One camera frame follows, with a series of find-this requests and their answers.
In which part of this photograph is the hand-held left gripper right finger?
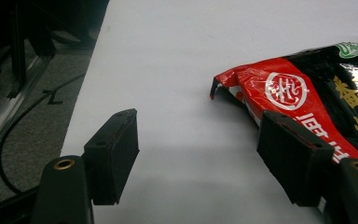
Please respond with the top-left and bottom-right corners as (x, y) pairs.
(256, 110), (335, 208)

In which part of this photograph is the black cable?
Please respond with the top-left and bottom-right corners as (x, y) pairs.
(0, 73), (87, 195)

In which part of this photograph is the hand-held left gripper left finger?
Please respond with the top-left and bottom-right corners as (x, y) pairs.
(83, 107), (140, 206)

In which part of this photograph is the red and black sauce packet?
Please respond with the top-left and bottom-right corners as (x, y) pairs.
(209, 41), (358, 216)

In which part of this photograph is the metal frame rail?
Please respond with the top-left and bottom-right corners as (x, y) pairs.
(0, 52), (57, 171)

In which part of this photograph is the dark metal stand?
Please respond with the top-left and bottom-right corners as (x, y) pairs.
(7, 0), (57, 99)

